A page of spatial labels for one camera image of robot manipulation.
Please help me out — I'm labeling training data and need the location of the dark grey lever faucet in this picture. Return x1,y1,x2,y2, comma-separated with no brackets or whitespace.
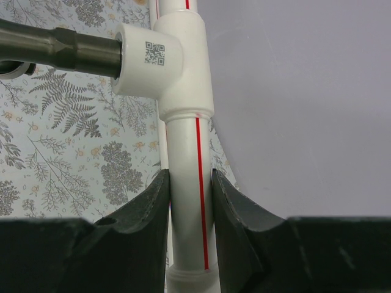
1,20,122,79

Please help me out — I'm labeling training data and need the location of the floral patterned table mat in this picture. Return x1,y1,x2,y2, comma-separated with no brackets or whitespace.
0,0,242,293

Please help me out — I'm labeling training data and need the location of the white pipe frame red stripe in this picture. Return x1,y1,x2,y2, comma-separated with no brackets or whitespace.
111,1,221,292

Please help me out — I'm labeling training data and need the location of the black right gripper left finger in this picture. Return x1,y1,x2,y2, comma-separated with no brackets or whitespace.
47,170,170,292

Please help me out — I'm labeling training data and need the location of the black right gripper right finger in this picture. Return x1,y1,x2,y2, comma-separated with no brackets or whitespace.
212,170,309,292

